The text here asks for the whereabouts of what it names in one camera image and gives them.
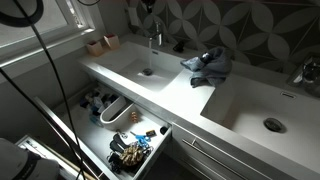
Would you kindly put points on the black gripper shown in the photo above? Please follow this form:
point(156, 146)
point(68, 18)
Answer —
point(149, 4)

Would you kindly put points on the chrome sink tap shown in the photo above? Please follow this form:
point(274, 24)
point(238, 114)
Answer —
point(157, 36)
point(307, 75)

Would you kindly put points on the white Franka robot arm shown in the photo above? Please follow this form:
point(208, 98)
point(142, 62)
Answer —
point(18, 164)

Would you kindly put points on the open white vanity drawer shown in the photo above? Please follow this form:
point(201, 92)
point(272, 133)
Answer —
point(94, 140)

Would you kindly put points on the beige square cup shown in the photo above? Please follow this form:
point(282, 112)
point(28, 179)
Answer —
point(94, 48)
point(112, 41)

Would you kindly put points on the small black object on counter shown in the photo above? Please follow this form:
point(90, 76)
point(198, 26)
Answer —
point(179, 47)

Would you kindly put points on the left sink drain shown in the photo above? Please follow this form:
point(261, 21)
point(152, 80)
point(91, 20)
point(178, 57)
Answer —
point(147, 72)

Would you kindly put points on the sink drain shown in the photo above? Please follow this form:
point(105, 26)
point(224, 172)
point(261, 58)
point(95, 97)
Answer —
point(147, 72)
point(274, 125)

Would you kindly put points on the blue crumpled towel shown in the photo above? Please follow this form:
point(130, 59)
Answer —
point(213, 66)

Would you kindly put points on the frosted window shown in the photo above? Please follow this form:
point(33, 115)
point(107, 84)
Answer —
point(53, 19)

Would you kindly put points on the pile of toiletries in drawer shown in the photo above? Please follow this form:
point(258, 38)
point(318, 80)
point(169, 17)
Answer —
point(96, 102)

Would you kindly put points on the gold hair clip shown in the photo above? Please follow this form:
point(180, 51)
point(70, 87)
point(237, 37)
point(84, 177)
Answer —
point(134, 117)

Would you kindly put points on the white U-shaped drawer divider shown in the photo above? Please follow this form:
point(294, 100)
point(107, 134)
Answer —
point(112, 117)

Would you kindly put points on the small black round item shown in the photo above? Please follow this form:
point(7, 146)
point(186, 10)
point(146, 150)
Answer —
point(163, 130)

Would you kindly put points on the blue scissors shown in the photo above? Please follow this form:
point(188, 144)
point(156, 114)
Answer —
point(143, 140)

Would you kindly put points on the black sunglasses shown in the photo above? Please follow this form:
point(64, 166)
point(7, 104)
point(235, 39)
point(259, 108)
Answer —
point(117, 144)

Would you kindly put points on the white double sink countertop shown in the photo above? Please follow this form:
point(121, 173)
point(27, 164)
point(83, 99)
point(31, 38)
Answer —
point(230, 116)

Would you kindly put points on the leopard print scrunchie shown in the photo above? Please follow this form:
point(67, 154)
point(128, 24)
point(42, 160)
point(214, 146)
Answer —
point(131, 156)

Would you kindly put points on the right sink drain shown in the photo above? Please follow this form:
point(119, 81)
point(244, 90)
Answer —
point(274, 125)

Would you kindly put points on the closed drawer with bar handle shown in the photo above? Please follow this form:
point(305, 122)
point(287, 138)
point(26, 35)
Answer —
point(203, 158)

